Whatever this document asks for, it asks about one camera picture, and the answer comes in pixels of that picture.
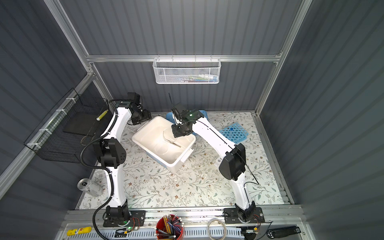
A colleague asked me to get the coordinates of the blue plastic bin lid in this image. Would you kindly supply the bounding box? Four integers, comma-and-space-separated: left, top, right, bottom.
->
166, 110, 209, 124

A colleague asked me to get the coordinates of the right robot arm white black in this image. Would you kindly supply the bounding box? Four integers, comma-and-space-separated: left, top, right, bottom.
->
172, 107, 256, 223

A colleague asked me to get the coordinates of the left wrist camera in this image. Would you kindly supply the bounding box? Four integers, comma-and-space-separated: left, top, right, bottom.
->
127, 92, 142, 105

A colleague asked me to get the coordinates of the blue test tube rack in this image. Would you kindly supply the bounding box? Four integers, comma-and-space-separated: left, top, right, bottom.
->
220, 123, 249, 145

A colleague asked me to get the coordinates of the white plastic storage bin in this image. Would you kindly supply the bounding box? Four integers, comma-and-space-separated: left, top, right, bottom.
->
132, 116, 196, 173

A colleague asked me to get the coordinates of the coiled white cable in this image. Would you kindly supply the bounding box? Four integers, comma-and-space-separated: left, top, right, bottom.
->
206, 218, 228, 240

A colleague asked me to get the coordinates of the white wire wall basket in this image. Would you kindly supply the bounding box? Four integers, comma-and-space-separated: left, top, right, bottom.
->
153, 58, 222, 85

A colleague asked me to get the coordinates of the red pencil cup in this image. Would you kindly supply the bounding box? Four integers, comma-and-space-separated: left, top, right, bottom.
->
155, 214, 185, 240

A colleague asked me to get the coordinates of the clear petri dish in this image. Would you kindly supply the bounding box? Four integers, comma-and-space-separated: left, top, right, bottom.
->
163, 127, 176, 143
155, 142, 170, 156

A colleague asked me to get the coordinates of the yellow marker bottle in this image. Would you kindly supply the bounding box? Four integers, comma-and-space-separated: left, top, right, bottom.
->
67, 227, 92, 237

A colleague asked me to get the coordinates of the black wire side basket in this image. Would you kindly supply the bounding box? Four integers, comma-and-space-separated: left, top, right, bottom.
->
24, 89, 111, 164

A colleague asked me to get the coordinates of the white test tube rack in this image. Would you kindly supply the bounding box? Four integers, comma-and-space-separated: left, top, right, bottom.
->
214, 157, 223, 169

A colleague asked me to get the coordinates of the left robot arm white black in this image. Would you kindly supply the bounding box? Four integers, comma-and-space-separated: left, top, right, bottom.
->
93, 100, 152, 226

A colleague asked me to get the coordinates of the black device on shelf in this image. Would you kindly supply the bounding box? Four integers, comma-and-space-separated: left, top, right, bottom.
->
266, 226, 301, 239

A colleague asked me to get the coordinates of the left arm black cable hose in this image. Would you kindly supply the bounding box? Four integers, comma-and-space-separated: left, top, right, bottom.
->
79, 100, 133, 240

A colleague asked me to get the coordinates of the metal can at edge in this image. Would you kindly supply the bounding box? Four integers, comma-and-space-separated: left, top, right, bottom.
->
77, 178, 103, 197

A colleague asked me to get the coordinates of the yellow marker in basket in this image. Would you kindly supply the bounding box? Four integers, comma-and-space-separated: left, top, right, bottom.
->
96, 110, 109, 121

